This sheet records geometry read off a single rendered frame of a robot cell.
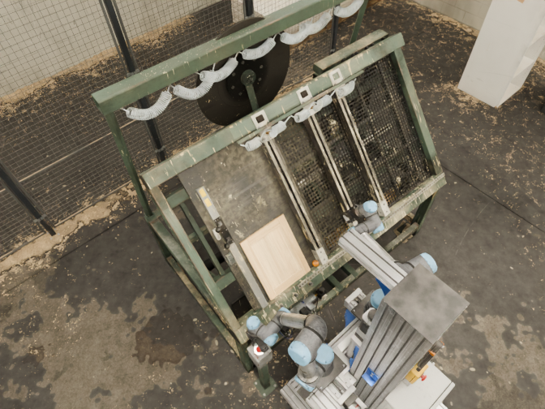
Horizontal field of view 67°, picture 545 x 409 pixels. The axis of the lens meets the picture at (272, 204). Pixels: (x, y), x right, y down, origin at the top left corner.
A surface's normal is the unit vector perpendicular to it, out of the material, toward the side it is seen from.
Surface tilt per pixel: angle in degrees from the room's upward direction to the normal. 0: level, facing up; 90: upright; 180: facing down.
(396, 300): 0
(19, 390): 0
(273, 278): 50
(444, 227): 0
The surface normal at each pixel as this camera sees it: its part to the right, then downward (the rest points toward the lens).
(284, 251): 0.46, 0.09
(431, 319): -0.03, -0.59
